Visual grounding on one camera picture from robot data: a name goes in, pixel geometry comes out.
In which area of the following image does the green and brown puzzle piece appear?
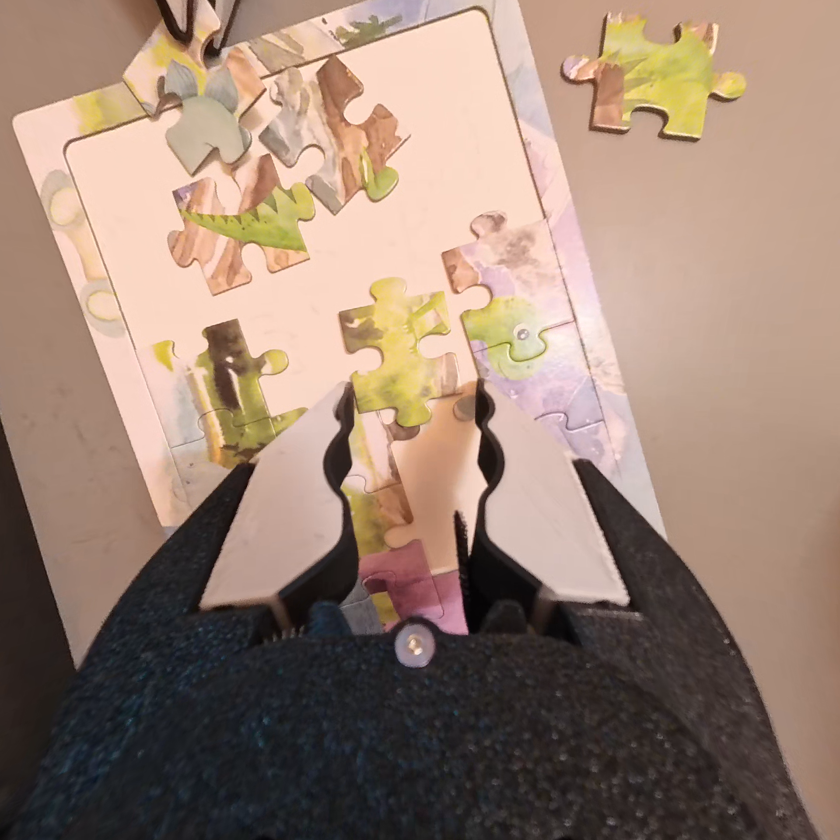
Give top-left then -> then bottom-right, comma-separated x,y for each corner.
167,154 -> 317,296

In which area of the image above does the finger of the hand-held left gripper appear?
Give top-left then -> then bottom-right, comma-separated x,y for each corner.
155,0 -> 198,34
200,0 -> 238,50

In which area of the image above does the dinosaur puzzle tray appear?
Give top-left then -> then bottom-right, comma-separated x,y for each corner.
12,0 -> 667,546

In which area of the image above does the teal plant puzzle piece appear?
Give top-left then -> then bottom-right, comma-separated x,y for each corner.
122,10 -> 269,178

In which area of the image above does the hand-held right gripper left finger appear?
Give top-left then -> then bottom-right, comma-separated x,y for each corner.
200,382 -> 360,611

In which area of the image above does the green dinosaur head puzzle piece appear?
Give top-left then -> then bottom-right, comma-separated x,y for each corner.
441,211 -> 578,382

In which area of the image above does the blue purple puzzle piece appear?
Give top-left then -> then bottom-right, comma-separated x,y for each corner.
454,322 -> 608,434

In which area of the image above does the grey desk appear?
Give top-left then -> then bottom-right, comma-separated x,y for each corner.
0,0 -> 840,664

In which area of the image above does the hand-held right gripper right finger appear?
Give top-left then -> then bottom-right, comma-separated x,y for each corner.
472,379 -> 631,603

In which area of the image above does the small green brown puzzle piece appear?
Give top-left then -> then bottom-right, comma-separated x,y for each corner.
561,12 -> 748,142

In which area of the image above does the green grass puzzle piece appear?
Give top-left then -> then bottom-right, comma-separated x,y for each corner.
338,277 -> 460,427

